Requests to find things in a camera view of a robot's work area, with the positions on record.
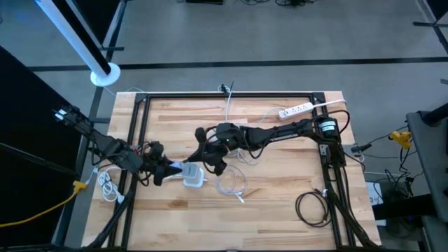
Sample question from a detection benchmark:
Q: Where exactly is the black cable clamp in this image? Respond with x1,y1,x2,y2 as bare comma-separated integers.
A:
220,80,235,97

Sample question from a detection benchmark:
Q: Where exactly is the yellow connector plug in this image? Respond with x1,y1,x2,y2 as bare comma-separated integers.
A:
388,129,413,148

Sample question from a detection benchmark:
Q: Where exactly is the flat power strip white cord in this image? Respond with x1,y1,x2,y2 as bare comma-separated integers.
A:
312,99,347,108

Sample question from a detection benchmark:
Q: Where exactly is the white pole with round base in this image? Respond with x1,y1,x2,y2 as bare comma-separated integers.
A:
34,0,122,88

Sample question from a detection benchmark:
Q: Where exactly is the yellow extension cord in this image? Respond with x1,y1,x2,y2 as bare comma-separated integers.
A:
0,180,88,228

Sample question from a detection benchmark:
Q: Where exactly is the white labelled box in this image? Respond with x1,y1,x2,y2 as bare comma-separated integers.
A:
365,181,384,207

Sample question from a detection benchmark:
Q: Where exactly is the black partition panel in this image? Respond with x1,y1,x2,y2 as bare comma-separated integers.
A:
0,45,90,248

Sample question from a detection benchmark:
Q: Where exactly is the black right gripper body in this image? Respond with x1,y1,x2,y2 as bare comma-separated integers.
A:
195,122,246,176

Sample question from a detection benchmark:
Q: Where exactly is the cube outlet white cord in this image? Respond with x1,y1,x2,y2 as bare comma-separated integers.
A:
224,89,235,124

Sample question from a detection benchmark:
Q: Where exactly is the tower power strip white cord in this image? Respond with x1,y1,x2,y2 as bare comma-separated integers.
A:
96,166,127,204

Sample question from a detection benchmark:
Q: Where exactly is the long black USB cable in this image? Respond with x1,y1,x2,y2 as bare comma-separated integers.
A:
295,188,332,228

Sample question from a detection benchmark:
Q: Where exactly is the thick white braided USB cable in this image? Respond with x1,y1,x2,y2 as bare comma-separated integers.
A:
204,163,249,204

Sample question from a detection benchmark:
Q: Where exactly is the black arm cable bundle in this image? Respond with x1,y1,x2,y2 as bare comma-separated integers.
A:
323,164,377,249
83,174,141,251

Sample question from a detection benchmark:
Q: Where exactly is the grey side table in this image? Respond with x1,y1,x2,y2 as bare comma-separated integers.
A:
405,102,448,252

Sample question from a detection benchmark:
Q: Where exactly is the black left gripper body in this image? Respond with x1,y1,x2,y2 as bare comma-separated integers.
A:
141,140,169,187

